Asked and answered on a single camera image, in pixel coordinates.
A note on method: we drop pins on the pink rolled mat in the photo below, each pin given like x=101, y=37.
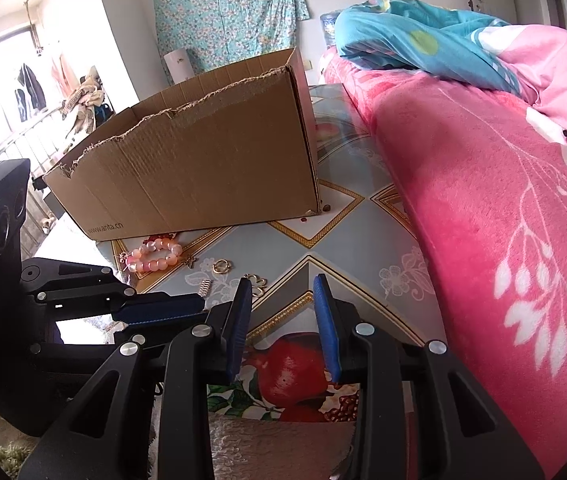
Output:
x=179, y=66

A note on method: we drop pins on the pink floral blanket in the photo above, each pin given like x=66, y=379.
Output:
x=483, y=177

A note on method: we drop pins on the brown cardboard box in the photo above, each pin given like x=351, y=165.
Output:
x=235, y=145

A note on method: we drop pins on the hanging clothes on rack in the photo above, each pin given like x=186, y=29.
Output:
x=81, y=98

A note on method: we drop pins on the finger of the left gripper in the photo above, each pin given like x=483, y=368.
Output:
x=158, y=332
x=158, y=306

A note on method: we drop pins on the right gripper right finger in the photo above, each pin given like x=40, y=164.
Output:
x=336, y=320

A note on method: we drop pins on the blue patterned quilt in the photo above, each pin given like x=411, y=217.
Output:
x=449, y=44

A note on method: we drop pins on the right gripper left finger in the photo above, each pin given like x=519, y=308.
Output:
x=230, y=323

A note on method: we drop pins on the gold hoop earring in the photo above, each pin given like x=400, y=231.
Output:
x=222, y=266

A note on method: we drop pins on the floral teal wall cloth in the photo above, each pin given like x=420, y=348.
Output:
x=215, y=33

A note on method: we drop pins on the fruit pattern tablecloth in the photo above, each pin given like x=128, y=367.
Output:
x=362, y=241

